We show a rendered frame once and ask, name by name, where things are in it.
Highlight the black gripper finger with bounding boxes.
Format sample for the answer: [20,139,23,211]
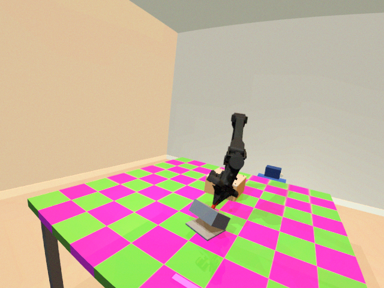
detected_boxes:
[217,193,231,205]
[212,185,225,205]

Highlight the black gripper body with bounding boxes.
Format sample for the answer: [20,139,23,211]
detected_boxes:
[207,169,239,197]

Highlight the tan sloped panel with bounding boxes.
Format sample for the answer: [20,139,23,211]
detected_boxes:
[185,199,230,241]

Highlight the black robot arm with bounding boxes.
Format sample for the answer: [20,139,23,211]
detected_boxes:
[209,113,248,179]

